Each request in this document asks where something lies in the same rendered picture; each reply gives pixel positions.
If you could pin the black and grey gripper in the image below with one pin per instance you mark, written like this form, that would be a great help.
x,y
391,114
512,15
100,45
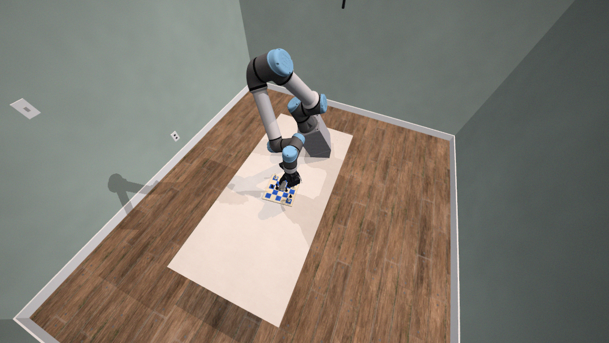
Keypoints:
x,y
291,178

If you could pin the blue and cream chessboard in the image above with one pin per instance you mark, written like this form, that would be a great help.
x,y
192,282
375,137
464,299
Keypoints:
x,y
281,197

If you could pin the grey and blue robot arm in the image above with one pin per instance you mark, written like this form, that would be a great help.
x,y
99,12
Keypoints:
x,y
277,66

